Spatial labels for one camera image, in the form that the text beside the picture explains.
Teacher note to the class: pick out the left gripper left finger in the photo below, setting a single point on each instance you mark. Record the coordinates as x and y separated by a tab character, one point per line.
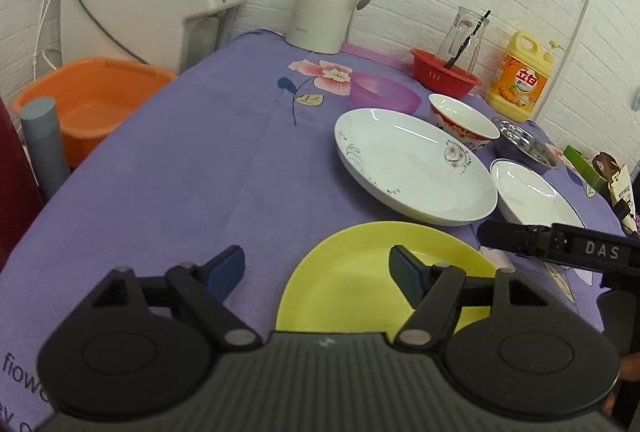
198	295

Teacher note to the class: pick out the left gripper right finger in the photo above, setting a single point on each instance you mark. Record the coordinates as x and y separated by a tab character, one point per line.
433	292

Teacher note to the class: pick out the yellow plate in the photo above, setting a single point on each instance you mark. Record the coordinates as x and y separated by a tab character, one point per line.
344	284

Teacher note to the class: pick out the small white plate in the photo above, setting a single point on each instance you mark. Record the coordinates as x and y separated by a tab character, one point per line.
526	198

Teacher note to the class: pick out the large white floral plate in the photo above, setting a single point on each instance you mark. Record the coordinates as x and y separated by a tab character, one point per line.
414	167

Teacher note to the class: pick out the stainless steel bowl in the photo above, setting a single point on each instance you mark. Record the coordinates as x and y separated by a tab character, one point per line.
518	145

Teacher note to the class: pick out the red patterned ceramic bowl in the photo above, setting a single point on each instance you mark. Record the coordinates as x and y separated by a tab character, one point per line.
461	121

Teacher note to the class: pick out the purple plastic bowl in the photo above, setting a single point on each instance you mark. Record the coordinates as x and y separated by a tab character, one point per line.
368	90

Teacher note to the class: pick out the green box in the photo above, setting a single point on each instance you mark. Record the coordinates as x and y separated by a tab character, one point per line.
592	177

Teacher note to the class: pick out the paper gift bag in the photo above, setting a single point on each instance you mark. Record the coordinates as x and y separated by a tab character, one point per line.
619	187

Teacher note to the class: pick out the purple floral tablecloth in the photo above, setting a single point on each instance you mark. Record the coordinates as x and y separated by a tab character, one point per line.
220	156

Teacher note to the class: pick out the yellow detergent bottle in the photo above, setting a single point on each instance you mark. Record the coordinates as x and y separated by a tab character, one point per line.
521	77

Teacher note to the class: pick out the red plastic basket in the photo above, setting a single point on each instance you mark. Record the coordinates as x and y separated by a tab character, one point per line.
432	74

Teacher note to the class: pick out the orange plastic basin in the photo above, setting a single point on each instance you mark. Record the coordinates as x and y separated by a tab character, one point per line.
93	97

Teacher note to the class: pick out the black stirring stick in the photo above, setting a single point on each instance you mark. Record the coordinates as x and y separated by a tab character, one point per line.
467	33

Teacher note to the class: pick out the grey cylinder bottle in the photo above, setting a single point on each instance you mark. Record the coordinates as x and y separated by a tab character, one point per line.
43	138

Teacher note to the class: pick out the glass jar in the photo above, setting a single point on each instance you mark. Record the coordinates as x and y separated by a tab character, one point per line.
464	61

